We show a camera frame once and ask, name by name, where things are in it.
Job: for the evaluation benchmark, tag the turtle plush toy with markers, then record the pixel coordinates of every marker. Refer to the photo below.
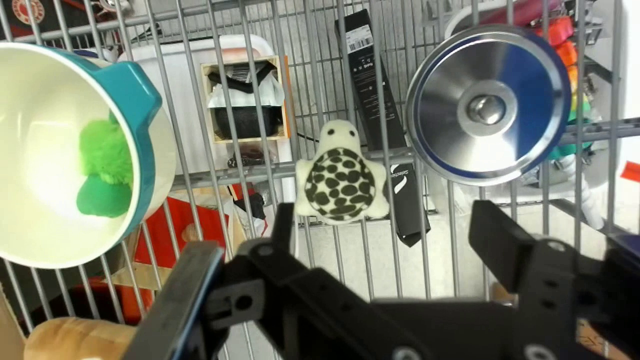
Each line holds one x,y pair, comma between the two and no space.
341,183

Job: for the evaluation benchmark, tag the colourful plastic toy set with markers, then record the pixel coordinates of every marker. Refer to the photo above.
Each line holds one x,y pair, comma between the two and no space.
562,36

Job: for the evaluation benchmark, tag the steel pot lid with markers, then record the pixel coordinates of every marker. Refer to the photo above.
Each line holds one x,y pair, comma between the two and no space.
461,72

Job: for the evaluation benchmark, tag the black long flat box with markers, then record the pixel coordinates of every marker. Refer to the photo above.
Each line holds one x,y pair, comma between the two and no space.
366,72

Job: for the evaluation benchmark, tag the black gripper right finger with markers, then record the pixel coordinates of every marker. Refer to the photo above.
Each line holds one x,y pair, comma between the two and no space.
567,301

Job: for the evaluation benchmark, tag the bread loaf toy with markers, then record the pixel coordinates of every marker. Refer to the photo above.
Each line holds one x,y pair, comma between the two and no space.
73,341

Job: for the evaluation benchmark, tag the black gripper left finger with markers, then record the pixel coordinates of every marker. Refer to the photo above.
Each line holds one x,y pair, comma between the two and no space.
200,313

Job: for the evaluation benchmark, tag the teal bowl white inside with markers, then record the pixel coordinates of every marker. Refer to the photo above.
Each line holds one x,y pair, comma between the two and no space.
41,133

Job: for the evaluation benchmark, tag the red flat box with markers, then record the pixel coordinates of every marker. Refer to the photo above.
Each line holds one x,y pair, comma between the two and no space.
174,233

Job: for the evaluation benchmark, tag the black box red round logo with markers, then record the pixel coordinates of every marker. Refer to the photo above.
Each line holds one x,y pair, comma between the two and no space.
26,11

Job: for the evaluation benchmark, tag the green plush toy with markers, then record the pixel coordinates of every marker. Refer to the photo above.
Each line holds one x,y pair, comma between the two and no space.
106,152

